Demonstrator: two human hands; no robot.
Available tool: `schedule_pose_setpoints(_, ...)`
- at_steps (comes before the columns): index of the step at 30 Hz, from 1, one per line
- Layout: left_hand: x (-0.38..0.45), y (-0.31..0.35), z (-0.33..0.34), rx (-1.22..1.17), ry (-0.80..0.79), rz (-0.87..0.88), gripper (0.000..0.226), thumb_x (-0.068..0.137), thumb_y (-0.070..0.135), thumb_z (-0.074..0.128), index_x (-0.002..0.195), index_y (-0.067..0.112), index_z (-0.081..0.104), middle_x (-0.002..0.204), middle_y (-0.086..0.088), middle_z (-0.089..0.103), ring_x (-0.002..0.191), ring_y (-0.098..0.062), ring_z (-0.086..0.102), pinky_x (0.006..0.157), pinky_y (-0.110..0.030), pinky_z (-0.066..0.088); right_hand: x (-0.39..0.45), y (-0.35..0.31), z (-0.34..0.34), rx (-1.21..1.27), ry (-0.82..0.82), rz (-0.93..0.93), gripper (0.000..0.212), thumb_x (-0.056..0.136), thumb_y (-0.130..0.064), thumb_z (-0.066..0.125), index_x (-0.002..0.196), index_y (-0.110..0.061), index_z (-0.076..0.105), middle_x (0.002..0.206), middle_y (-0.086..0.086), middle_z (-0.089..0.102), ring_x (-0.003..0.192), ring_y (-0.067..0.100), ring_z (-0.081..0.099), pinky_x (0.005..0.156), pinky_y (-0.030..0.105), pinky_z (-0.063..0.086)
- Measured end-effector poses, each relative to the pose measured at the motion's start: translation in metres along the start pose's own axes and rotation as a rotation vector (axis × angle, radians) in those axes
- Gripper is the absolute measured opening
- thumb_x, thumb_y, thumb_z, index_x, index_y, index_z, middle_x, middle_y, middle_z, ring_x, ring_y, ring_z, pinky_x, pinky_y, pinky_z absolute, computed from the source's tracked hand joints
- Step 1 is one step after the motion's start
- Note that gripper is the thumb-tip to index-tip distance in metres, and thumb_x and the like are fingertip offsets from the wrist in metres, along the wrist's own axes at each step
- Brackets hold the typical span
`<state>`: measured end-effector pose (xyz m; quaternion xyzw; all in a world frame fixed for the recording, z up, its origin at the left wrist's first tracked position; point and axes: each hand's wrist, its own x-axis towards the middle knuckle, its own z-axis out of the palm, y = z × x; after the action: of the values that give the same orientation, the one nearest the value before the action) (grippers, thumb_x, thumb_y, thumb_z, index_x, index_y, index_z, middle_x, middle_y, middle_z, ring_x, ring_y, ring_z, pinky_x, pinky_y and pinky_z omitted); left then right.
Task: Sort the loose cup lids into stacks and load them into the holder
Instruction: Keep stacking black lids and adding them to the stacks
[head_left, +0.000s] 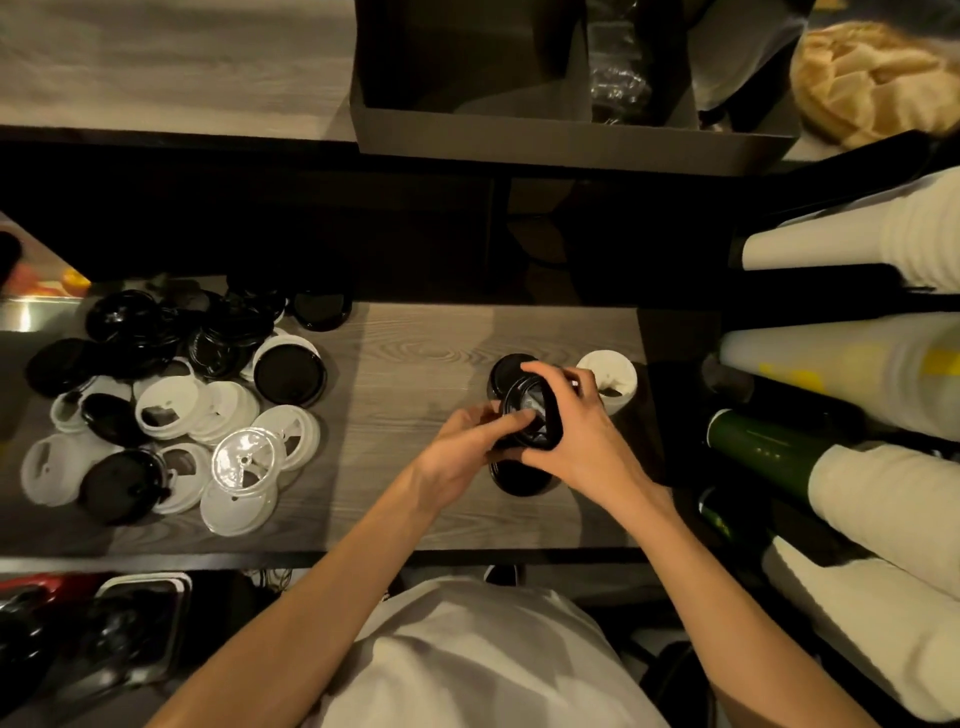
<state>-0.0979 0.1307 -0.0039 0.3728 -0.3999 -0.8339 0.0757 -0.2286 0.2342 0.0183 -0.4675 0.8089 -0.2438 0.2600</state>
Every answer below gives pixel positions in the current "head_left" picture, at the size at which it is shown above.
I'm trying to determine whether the stack of white lids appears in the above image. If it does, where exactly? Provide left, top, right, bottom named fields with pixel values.
left=575, top=348, right=639, bottom=418

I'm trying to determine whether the black cup lid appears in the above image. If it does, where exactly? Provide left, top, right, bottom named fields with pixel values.
left=488, top=446, right=560, bottom=499
left=487, top=352, right=541, bottom=403
left=498, top=372, right=565, bottom=453

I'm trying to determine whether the person's left hand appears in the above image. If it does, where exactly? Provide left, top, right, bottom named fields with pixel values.
left=410, top=402, right=538, bottom=519

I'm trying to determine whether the white shirt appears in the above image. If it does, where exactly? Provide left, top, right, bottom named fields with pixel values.
left=303, top=577, right=669, bottom=728

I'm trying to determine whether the translucent yellow print cup stack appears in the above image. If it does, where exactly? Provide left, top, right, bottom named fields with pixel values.
left=719, top=313, right=960, bottom=444

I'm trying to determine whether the clear plastic bag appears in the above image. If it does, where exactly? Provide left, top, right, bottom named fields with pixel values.
left=588, top=0, right=654, bottom=125

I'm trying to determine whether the white paper cup stack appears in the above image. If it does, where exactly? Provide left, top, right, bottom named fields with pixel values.
left=731, top=166, right=960, bottom=294

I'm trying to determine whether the dark metal organizer box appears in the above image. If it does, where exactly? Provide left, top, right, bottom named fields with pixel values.
left=350, top=0, right=815, bottom=178

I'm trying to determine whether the person's left forearm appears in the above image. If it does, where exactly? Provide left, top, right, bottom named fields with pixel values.
left=146, top=472, right=444, bottom=728

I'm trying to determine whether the pile of mixed cup lids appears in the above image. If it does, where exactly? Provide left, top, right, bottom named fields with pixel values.
left=18, top=273, right=354, bottom=539

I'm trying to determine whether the tan crumpled paper bundle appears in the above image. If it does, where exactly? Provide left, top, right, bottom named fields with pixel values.
left=789, top=20, right=960, bottom=151

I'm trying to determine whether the person's right hand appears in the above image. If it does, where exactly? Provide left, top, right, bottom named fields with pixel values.
left=519, top=361, right=676, bottom=526

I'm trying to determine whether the person's right forearm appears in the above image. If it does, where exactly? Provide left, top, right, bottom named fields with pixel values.
left=629, top=487, right=883, bottom=728

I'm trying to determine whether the grey foil pouch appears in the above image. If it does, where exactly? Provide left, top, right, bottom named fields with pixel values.
left=689, top=0, right=808, bottom=114

